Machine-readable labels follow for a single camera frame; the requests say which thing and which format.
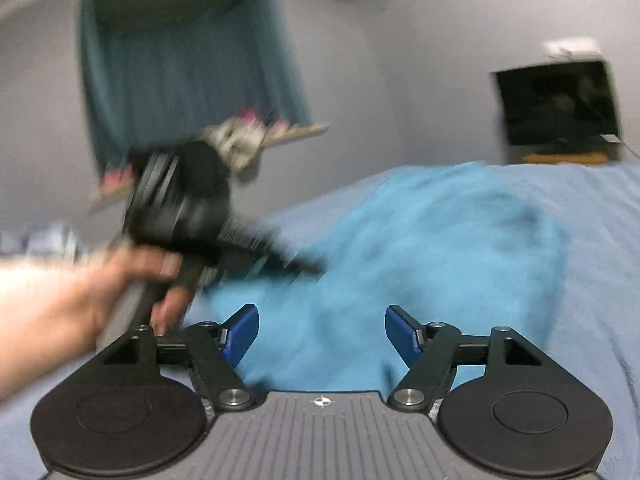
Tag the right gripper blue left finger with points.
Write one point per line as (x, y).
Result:
(215, 351)

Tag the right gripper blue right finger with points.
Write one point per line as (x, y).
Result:
(428, 351)

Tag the teal hooded garment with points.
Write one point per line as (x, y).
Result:
(452, 244)

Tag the person's left hand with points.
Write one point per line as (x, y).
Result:
(55, 311)

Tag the beige cloth on shelf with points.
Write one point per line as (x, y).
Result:
(239, 140)

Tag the teal window curtain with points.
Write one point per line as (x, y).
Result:
(160, 84)

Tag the wooden desk under monitor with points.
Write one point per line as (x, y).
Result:
(584, 159)

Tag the black flat monitor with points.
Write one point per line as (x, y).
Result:
(562, 107)

